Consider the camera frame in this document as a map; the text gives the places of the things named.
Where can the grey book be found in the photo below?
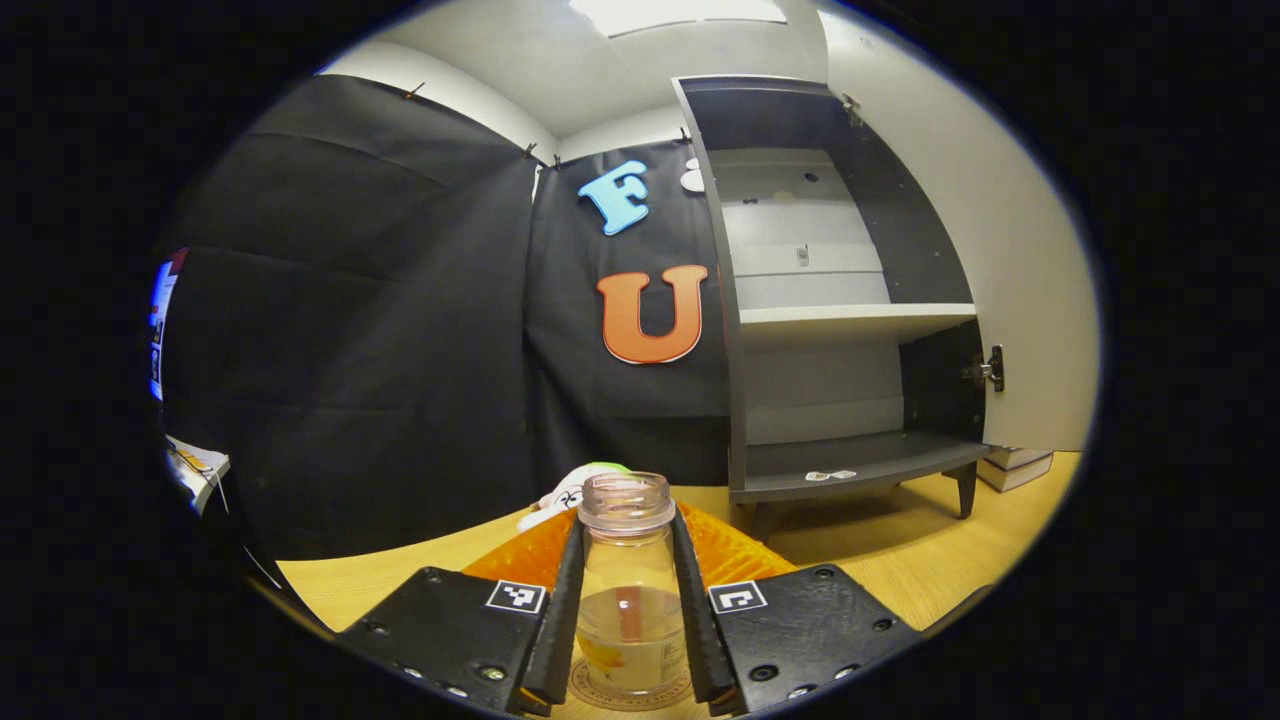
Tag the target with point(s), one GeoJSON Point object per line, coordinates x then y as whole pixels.
{"type": "Point", "coordinates": [1010, 478]}

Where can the computer monitor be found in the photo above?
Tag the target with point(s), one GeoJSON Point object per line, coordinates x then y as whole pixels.
{"type": "Point", "coordinates": [163, 320]}

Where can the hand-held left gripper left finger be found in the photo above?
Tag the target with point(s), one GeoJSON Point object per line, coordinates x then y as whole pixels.
{"type": "Point", "coordinates": [565, 620]}

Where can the dark grey cabinet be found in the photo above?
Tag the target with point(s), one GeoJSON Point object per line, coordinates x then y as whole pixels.
{"type": "Point", "coordinates": [850, 460]}

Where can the round brown coaster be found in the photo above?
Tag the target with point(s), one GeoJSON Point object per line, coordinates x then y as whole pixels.
{"type": "Point", "coordinates": [630, 704]}

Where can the pink and white plush toy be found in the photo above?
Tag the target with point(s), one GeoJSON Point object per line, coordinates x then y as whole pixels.
{"type": "Point", "coordinates": [565, 495]}

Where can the long ceiling light panel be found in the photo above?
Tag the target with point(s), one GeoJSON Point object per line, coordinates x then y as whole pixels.
{"type": "Point", "coordinates": [680, 15]}

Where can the white cabinet shelf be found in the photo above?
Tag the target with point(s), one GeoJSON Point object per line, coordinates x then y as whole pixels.
{"type": "Point", "coordinates": [850, 318]}

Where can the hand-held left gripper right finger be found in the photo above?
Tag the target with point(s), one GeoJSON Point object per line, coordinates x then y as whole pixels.
{"type": "Point", "coordinates": [690, 620]}

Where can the black backdrop cloth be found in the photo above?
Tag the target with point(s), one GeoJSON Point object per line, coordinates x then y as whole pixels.
{"type": "Point", "coordinates": [380, 350]}

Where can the clear plastic bottle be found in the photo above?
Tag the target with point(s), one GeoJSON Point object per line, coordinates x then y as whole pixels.
{"type": "Point", "coordinates": [630, 540]}

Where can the metal cabinet hinge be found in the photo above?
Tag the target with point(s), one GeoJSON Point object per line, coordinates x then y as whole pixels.
{"type": "Point", "coordinates": [988, 368]}

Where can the beige cabinet door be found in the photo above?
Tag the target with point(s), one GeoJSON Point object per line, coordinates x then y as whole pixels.
{"type": "Point", "coordinates": [1030, 250]}

